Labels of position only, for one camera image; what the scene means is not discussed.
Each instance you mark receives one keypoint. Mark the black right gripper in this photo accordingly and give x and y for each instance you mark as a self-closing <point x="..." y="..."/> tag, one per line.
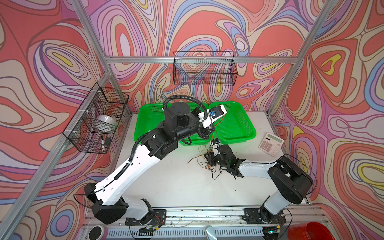
<point x="210" y="159"/>

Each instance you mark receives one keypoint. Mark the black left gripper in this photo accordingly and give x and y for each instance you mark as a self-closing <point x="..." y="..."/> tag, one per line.
<point x="206" y="132"/>

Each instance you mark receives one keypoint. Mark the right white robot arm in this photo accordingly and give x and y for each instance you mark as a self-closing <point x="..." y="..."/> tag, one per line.
<point x="292" y="183"/>

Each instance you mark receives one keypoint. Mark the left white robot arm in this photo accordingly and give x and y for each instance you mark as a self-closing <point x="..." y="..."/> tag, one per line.
<point x="109" y="204"/>

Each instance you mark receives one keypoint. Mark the middle green plastic basket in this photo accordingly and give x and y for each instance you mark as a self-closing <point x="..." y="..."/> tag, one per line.
<point x="195" y="139"/>

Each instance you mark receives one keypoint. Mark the green plastic basket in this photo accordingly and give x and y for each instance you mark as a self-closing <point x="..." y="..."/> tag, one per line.
<point x="195" y="139"/>
<point x="149" y="117"/>
<point x="236" y="126"/>

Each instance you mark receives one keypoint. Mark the left green plastic basket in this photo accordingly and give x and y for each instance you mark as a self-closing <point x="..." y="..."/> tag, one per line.
<point x="149" y="117"/>

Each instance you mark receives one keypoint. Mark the right green plastic basket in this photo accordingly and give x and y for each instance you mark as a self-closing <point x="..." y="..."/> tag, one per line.
<point x="236" y="126"/>

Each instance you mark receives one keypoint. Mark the white pink calculator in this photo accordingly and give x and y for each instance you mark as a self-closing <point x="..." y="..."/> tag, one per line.
<point x="271" y="144"/>

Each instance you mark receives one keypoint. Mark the red bucket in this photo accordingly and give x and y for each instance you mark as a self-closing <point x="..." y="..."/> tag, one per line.
<point x="308" y="231"/>

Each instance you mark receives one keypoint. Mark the grey round speaker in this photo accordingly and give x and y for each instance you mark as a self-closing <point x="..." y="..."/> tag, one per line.
<point x="96" y="233"/>

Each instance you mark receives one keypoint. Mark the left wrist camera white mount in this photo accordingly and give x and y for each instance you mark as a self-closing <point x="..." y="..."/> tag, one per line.
<point x="213" y="115"/>

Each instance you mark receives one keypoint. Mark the black wire basket back wall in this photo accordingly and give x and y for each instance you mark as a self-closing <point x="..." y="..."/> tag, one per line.
<point x="204" y="68"/>

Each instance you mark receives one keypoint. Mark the black wire basket wall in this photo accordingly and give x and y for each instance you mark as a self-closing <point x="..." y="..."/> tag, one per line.
<point x="204" y="68"/>
<point x="104" y="108"/>

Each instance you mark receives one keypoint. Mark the black wire basket left wall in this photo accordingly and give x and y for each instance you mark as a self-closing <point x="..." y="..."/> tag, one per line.
<point x="104" y="108"/>

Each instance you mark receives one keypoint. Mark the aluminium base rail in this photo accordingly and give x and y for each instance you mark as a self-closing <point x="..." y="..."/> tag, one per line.
<point x="208" y="223"/>

